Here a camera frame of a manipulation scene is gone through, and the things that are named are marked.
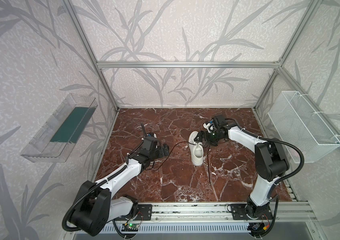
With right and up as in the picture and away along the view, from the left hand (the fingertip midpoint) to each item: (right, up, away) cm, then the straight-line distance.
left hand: (165, 144), depth 88 cm
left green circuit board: (-16, -38, -16) cm, 44 cm away
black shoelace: (+17, 0, +5) cm, 18 cm away
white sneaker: (+19, -3, +3) cm, 19 cm away
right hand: (+21, +4, +5) cm, 22 cm away
